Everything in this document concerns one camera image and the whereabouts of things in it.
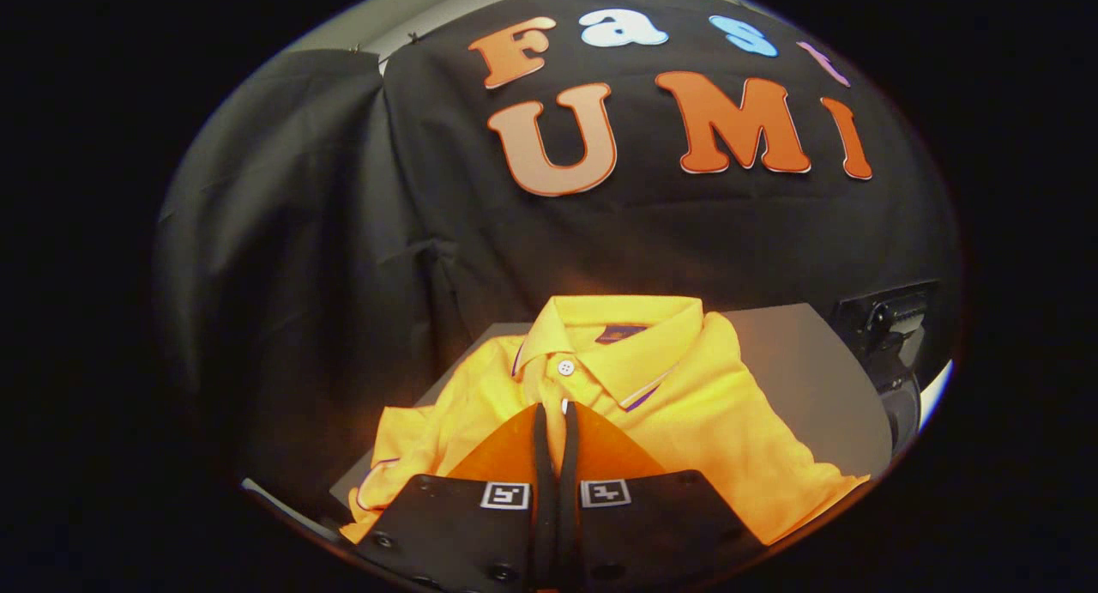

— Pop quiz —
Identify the grey flat-topped stand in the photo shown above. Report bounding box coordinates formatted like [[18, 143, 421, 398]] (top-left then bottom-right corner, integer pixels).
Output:
[[330, 303, 894, 513]]

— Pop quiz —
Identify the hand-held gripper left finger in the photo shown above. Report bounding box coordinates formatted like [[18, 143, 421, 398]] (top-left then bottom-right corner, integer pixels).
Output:
[[356, 402, 555, 592]]

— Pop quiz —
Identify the orange polo shirt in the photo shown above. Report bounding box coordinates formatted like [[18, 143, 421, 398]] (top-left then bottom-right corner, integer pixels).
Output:
[[341, 295, 870, 547]]

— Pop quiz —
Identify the black backdrop cloth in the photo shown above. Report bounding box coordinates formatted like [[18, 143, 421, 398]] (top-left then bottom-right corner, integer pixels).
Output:
[[154, 0, 962, 525]]

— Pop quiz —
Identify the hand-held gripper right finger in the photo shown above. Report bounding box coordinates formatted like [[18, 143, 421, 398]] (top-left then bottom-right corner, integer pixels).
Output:
[[558, 400, 766, 591]]

